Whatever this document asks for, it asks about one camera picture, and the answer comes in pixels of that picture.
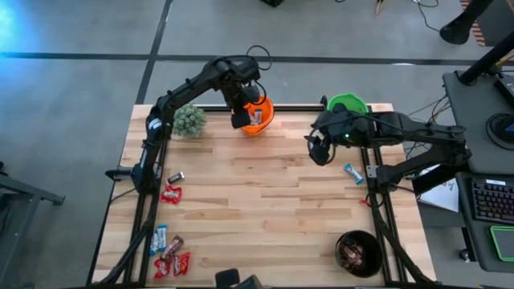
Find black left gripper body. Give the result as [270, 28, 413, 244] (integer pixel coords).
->
[227, 59, 263, 112]

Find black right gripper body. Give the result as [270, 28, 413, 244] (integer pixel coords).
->
[311, 111, 377, 148]

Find red Skittles candy bag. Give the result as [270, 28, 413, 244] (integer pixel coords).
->
[153, 258, 173, 280]
[160, 184, 183, 206]
[173, 251, 192, 277]

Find green plastic bucket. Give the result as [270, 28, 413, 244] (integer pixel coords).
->
[326, 92, 369, 117]

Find orange plastic bucket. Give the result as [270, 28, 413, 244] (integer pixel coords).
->
[239, 94, 275, 136]

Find green plant in white pot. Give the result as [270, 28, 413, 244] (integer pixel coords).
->
[172, 103, 208, 140]

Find white paper sheet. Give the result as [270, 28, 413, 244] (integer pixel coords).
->
[417, 176, 461, 214]

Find black plastic bucket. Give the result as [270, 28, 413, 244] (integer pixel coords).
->
[334, 229, 384, 279]

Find grey desk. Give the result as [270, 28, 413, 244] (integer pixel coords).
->
[441, 70, 514, 274]

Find black stand foot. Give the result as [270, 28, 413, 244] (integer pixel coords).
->
[439, 0, 497, 46]

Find round black device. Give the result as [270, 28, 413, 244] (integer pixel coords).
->
[485, 112, 514, 153]

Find black stand pole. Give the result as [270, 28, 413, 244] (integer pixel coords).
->
[457, 38, 514, 86]

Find red striped mat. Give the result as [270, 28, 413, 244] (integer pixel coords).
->
[459, 0, 487, 47]

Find black desk device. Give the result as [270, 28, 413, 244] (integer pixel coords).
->
[493, 74, 514, 97]

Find backlit black keyboard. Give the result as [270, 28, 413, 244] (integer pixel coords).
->
[471, 178, 514, 226]

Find black boxy object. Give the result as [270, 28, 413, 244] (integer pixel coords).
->
[214, 267, 264, 289]

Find green-rimmed black pad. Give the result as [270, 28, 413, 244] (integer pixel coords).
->
[487, 225, 514, 263]

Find grey metal side table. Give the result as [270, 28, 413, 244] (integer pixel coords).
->
[0, 160, 66, 288]

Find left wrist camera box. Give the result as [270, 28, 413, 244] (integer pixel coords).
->
[230, 107, 252, 130]

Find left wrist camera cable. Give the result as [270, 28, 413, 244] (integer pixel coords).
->
[245, 44, 273, 106]

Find black aluminium table frame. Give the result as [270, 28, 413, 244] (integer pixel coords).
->
[86, 102, 437, 289]

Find short black cable loop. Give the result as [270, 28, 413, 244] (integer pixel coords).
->
[363, 191, 383, 208]

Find floor cable bundle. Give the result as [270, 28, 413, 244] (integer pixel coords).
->
[403, 94, 453, 161]

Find thin black floor cable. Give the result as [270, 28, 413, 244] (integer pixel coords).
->
[413, 0, 443, 33]

